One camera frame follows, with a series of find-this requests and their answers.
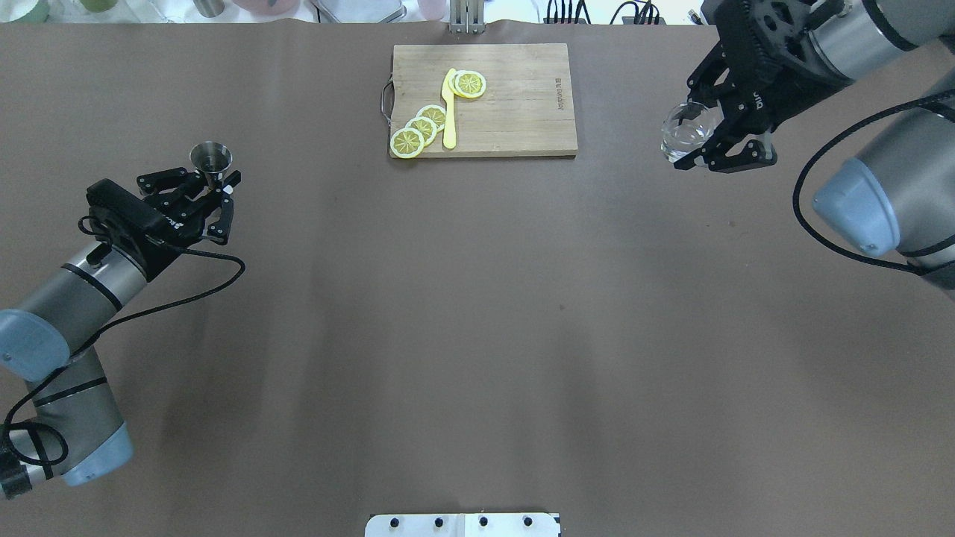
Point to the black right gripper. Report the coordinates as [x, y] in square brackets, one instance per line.
[768, 95]

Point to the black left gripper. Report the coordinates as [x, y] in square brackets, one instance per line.
[174, 227]

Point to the clear glass cup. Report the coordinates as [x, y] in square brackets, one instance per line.
[687, 127]

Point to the steel jigger measuring cup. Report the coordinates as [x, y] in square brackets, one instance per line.
[211, 160]

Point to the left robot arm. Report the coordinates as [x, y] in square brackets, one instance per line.
[68, 425]

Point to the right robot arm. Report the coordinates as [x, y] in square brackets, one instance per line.
[893, 202]

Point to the wooden cutting board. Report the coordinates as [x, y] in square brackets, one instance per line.
[527, 109]

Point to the lemon slice top near knife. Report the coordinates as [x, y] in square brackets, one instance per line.
[472, 83]

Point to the lemon slice under near knife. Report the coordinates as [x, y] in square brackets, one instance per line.
[452, 84]

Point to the yellow plastic knife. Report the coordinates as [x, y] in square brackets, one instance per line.
[449, 136]

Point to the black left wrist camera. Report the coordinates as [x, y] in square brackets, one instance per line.
[124, 220]

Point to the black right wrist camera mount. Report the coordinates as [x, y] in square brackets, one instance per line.
[785, 29]

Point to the metal bracket at table edge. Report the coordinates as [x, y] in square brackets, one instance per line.
[467, 17]

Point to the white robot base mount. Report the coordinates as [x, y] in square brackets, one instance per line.
[465, 524]

